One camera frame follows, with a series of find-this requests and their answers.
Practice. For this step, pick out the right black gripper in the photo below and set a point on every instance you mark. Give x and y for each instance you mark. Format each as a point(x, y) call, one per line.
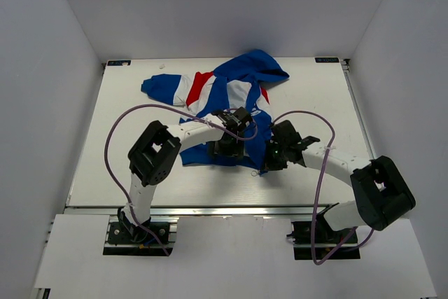
point(269, 164)

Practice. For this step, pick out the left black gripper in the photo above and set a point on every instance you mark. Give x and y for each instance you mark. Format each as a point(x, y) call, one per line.
point(234, 150)

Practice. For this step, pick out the blue white red jacket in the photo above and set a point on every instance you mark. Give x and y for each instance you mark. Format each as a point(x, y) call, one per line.
point(239, 82)

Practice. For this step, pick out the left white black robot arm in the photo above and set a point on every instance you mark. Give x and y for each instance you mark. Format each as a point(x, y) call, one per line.
point(153, 155)

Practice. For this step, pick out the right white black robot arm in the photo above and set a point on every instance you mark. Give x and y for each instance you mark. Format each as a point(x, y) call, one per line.
point(381, 195)

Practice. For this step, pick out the right blue table sticker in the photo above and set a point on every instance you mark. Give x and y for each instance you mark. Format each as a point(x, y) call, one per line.
point(327, 60)

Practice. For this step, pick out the blue table sticker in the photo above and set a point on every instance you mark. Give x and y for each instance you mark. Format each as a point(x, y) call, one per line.
point(327, 60)
point(118, 63)

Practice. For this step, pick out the left blue table sticker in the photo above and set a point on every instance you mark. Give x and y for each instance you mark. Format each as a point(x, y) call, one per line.
point(118, 63)

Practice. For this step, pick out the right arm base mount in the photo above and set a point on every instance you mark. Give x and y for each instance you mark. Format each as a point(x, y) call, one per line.
point(325, 241)

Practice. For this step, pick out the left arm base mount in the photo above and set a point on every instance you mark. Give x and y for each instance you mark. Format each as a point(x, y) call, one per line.
point(126, 239)

